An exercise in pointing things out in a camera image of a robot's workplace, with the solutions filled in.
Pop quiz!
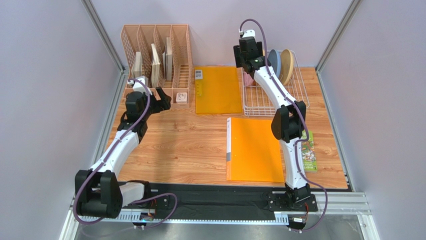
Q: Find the white power adapter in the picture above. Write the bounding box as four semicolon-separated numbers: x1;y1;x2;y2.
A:
175;92;188;104

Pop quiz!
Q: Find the translucent orange document folder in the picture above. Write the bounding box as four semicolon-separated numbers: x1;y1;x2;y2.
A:
194;66;243;115

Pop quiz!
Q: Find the beige book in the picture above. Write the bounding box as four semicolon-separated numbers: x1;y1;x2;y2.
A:
151;43;161;88
132;51;144;79
163;37;173;81

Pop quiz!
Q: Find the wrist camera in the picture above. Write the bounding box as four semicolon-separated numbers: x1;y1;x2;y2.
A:
127;76;151;93
239;29;257;52

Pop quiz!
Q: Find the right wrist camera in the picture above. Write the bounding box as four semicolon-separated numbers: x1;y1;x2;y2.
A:
239;29;257;52

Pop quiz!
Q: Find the pink plate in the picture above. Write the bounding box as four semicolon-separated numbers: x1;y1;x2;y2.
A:
242;69;255;87

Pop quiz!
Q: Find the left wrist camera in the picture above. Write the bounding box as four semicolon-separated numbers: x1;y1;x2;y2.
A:
127;76;151;93

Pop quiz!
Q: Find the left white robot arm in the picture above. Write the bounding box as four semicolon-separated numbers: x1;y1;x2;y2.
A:
73;87;172;221

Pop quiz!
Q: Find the white wire dish rack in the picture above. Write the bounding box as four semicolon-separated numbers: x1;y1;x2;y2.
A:
237;50;310;117

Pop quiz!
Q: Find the orange ring binder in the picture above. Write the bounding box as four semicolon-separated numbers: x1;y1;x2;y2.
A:
226;117;285;183

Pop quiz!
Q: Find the aluminium front rail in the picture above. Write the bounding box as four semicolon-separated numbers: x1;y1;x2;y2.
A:
60;183;380;240

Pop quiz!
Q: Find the left aluminium frame post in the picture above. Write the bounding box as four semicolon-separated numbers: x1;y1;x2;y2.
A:
81;0;127;74

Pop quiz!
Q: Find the pink plastic file organizer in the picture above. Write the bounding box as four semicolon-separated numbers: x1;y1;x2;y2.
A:
120;24;195;109

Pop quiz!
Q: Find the right beige book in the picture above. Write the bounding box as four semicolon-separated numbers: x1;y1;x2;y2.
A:
163;37;173;81

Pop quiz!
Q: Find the green treehouse book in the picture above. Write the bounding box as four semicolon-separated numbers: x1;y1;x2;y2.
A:
301;130;318;173

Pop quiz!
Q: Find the middle beige book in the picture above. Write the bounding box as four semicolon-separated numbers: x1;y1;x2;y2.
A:
151;43;161;88

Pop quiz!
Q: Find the right aluminium frame post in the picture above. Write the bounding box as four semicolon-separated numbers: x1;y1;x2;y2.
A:
315;0;363;74

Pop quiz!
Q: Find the blue grey plate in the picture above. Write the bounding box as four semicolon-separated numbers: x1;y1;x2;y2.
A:
268;49;282;77

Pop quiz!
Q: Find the left beige book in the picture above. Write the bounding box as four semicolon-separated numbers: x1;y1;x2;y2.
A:
132;51;144;79

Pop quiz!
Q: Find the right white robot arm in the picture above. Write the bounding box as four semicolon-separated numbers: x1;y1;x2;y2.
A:
233;41;311;210

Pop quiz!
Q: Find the tan wooden plate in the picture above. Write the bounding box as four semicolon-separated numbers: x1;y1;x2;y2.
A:
279;49;295;86

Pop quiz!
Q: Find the aluminium frame post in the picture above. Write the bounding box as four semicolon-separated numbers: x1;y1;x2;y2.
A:
315;0;363;74
81;0;127;74

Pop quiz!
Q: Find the black base mat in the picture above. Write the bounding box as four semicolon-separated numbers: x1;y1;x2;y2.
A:
88;181;352;221

